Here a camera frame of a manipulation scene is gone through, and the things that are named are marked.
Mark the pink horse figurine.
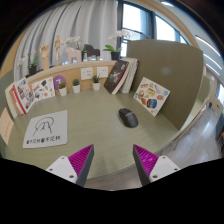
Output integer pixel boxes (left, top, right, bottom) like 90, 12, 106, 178
64, 46, 83, 64

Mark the colourful photo cover magazine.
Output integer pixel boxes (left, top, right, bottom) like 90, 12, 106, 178
12, 77, 36, 114

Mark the white folder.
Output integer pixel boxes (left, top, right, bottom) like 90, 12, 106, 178
4, 82, 19, 118

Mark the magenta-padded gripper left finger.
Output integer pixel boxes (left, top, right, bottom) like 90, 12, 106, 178
45, 143, 95, 188

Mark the white wall socket plate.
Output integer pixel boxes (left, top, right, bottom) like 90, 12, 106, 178
96, 65, 110, 79
80, 66, 94, 81

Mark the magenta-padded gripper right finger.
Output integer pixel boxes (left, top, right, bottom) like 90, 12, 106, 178
132, 143, 181, 187

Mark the black cover book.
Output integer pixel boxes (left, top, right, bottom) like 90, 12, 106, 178
103, 59, 130, 95

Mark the black horse figurine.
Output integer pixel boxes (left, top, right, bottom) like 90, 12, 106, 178
82, 43, 101, 62

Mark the wooden mannequin figure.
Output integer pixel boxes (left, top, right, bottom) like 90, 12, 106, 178
53, 34, 65, 65

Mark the large white sticker sheet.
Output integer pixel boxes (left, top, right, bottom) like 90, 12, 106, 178
133, 76, 171, 118

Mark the white mouse pad line drawing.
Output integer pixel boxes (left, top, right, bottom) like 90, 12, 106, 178
22, 110, 69, 149

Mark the red-edged magazine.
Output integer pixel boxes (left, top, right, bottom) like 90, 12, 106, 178
9, 83, 26, 116

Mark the peach paper card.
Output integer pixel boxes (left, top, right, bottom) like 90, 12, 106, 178
0, 107, 15, 146

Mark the small succulent in white pot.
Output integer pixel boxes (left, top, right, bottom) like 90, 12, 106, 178
71, 78, 82, 94
58, 81, 68, 97
91, 74, 102, 92

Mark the grey pleated curtain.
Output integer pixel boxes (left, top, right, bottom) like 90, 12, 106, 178
13, 0, 119, 83

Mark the black computer mouse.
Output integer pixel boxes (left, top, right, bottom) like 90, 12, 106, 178
118, 107, 139, 129

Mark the wooden hand model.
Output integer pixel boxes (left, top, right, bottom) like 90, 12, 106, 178
39, 43, 51, 70

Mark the purple round number sign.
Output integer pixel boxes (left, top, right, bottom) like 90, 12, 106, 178
53, 75, 67, 91

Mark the dark-framed window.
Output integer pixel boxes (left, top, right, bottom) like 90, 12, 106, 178
116, 0, 189, 58

